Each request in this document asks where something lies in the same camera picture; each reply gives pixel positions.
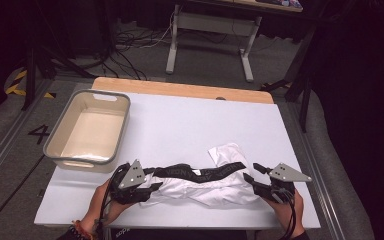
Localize thin black floor cable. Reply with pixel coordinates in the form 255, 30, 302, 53
0, 154, 46, 240

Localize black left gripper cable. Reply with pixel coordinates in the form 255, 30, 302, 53
94, 164, 129, 240

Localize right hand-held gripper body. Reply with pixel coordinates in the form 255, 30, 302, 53
253, 162, 313, 205

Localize black metal tripod stand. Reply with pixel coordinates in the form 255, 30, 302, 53
21, 0, 96, 112

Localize wooden desk with white frame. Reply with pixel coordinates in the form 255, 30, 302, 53
165, 0, 304, 83

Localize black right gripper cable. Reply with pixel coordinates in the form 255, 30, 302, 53
278, 189, 298, 240

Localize yellow black hazard tape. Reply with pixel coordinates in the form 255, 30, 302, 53
5, 68, 57, 100

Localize white shorts with black waistband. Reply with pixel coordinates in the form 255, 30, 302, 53
139, 142, 262, 208

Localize bead bracelet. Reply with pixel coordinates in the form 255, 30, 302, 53
69, 219, 96, 240

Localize person's left hand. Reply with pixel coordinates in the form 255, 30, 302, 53
81, 179, 138, 232

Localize aluminium floor rail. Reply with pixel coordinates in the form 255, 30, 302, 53
286, 99, 348, 240
0, 78, 53, 196

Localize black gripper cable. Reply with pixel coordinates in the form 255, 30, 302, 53
94, 164, 129, 240
278, 189, 298, 240

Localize beige plastic bin grey rim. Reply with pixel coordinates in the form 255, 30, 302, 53
42, 89, 132, 174

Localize person's right hand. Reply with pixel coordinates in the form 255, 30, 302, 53
265, 189, 306, 238

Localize white table cover board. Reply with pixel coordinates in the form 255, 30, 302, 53
33, 91, 322, 231

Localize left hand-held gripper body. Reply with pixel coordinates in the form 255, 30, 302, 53
108, 159, 153, 205

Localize person's black printed clothing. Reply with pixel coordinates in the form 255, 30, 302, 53
108, 227, 258, 240

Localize tangle of floor cables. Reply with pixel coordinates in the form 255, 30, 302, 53
101, 9, 178, 81

